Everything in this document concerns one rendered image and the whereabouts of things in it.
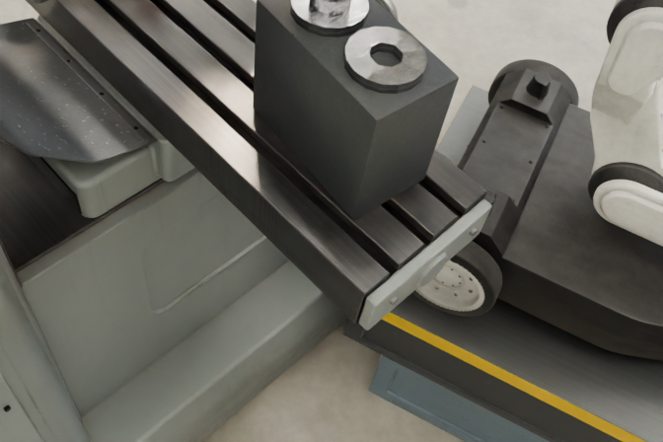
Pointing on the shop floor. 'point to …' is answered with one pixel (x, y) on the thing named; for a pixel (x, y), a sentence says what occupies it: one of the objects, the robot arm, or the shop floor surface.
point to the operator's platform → (507, 362)
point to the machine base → (219, 364)
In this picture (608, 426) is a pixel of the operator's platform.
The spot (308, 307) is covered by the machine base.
